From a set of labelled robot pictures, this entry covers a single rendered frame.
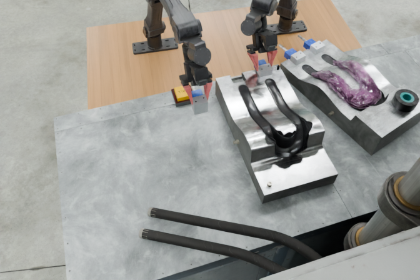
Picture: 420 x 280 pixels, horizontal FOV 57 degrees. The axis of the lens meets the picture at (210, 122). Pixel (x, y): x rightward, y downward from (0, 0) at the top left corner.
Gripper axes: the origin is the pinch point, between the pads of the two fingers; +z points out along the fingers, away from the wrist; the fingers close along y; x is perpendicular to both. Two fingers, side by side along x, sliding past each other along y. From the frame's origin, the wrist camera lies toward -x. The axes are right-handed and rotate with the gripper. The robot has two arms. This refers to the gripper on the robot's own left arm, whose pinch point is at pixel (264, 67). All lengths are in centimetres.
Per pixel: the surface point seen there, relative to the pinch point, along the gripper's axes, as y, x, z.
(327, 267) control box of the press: -33, -103, -6
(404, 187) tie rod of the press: -7, -85, 1
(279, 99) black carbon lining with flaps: 0.8, -11.0, 9.7
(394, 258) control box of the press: -24, -105, -5
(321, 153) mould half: 5.5, -31.8, 23.9
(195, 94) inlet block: -29.4, -9.9, 0.7
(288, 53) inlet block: 14.7, 9.2, -0.6
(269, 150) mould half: -12.6, -31.2, 17.7
